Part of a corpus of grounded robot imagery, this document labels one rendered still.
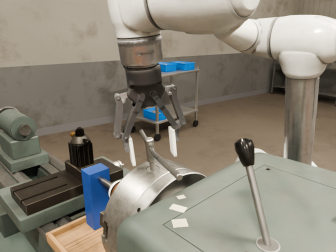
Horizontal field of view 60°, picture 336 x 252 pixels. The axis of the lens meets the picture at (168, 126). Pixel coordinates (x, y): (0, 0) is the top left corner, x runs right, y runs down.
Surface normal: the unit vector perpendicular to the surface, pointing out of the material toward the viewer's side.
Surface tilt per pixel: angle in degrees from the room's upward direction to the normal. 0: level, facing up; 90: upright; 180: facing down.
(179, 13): 117
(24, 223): 90
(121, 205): 53
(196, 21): 135
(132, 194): 39
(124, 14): 104
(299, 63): 111
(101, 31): 90
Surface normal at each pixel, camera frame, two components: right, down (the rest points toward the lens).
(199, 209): 0.00, -0.95
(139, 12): -0.53, 0.61
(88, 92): 0.59, 0.25
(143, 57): 0.29, 0.34
